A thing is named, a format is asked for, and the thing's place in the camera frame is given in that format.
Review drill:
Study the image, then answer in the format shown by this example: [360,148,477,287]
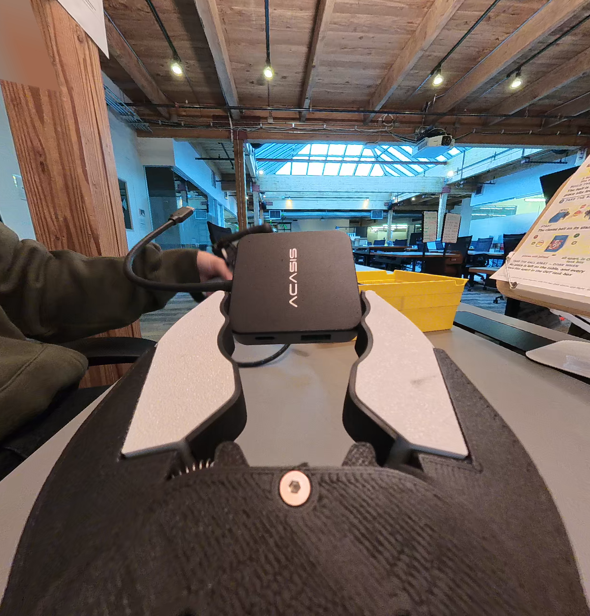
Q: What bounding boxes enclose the dark monitor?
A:
[540,166,585,204]

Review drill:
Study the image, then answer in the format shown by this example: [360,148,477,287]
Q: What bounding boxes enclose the printed instruction sheet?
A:
[504,140,590,309]

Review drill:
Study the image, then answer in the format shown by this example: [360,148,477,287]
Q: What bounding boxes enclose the yellow plastic bin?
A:
[355,269,469,334]

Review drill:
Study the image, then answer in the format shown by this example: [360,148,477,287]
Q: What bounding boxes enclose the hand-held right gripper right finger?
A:
[343,289,470,466]

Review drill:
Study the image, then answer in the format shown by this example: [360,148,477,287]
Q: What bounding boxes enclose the person's left hand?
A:
[196,249,235,286]

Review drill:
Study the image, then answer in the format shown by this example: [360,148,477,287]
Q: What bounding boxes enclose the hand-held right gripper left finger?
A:
[121,291,248,458]

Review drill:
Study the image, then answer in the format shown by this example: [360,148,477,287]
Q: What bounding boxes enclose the wooden pillar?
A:
[0,0,143,388]

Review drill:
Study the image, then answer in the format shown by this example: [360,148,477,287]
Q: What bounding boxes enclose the black square hub with cable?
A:
[124,206,364,346]

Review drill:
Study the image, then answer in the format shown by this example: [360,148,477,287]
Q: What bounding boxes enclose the grey desk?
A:
[0,289,590,616]

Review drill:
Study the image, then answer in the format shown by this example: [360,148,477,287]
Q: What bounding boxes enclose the silver board stand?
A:
[526,308,590,384]

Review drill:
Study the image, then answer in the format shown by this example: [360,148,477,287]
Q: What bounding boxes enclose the instruction sheet on stand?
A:
[495,139,590,322]

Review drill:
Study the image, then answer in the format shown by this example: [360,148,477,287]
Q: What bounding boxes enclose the person's left forearm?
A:
[0,212,202,345]

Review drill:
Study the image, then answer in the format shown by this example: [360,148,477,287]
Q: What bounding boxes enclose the black office chair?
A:
[0,336,157,489]

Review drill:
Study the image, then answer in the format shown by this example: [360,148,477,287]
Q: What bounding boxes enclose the white ceiling projector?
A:
[412,126,456,158]

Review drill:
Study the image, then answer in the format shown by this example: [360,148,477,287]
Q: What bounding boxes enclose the white paper notice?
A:
[58,0,110,59]

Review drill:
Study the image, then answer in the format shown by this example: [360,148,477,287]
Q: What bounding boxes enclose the black cable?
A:
[236,343,292,369]

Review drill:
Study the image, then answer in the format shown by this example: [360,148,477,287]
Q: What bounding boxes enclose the person's torso olive hoodie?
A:
[0,332,89,455]

